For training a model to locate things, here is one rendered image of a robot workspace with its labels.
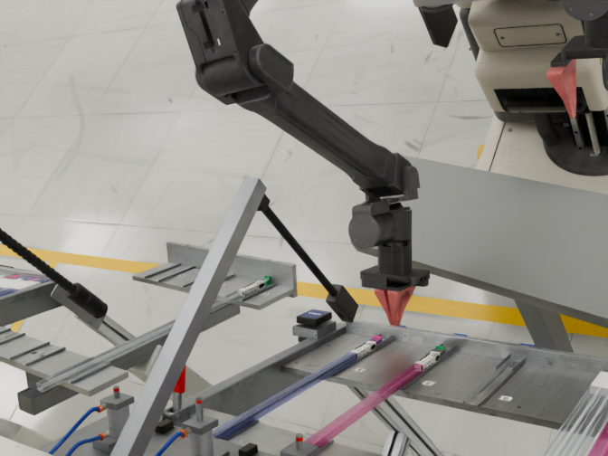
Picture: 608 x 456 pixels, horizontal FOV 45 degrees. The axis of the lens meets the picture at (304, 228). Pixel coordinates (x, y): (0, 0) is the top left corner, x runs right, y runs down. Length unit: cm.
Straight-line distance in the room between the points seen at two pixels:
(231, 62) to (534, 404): 58
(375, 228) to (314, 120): 21
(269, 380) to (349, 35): 215
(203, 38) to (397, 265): 50
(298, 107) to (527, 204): 61
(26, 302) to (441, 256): 91
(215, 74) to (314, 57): 215
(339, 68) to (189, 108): 72
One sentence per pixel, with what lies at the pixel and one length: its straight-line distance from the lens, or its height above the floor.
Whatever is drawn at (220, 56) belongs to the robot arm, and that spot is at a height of 128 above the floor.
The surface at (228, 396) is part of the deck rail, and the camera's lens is 103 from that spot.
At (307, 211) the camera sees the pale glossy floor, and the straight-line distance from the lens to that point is 250.
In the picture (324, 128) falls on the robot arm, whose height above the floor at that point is 109.
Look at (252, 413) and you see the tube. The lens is 93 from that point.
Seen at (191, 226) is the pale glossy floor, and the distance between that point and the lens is 275.
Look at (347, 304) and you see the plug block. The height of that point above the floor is 115.
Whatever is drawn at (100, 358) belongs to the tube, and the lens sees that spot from 114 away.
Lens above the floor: 175
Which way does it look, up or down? 45 degrees down
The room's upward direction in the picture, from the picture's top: 38 degrees counter-clockwise
